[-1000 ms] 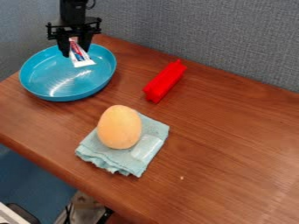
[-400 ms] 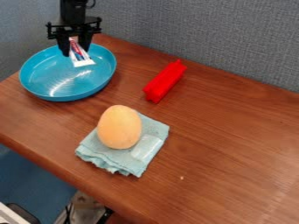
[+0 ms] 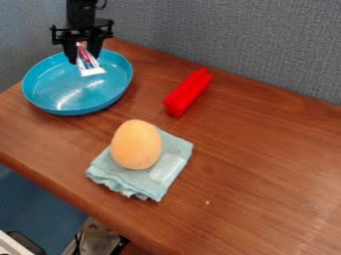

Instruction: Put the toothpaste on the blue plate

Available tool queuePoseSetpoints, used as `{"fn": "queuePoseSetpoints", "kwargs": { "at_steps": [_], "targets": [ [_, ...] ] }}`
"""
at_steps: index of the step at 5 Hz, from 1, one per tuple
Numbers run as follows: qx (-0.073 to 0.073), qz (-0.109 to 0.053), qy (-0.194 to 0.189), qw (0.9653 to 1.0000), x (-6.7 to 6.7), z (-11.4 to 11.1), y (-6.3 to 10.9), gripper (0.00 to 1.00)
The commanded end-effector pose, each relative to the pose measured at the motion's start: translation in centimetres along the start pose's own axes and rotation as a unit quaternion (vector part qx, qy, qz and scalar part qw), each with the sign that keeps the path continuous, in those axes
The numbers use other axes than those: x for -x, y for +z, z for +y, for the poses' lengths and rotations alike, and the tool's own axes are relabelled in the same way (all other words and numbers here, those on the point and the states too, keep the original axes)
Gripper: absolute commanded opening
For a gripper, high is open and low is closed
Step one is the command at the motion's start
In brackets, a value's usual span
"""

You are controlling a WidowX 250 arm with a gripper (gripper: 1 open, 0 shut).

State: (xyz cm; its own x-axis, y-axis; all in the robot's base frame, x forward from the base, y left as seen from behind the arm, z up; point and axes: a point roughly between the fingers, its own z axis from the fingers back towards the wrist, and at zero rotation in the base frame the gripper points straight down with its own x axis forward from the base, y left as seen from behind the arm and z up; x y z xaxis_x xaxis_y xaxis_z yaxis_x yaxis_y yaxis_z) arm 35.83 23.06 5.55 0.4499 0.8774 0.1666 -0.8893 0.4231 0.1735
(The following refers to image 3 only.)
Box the grey stand under table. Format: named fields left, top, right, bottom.
left=62, top=217, right=130, bottom=255

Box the clear small plastic bottle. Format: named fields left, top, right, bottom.
left=150, top=153, right=185, bottom=184

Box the orange egg-shaped sponge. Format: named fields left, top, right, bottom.
left=111, top=120, right=163, bottom=170

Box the blue plastic plate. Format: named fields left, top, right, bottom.
left=22, top=50, right=134, bottom=116

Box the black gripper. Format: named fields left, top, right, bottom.
left=50, top=18, right=115, bottom=65

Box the white toothpaste tube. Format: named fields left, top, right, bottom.
left=77, top=43, right=106, bottom=77

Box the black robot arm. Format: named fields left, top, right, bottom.
left=50, top=0, right=115, bottom=65

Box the red plastic block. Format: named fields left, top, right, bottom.
left=163, top=68, right=213, bottom=118

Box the light blue folded cloth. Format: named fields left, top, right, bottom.
left=86, top=129, right=193, bottom=202

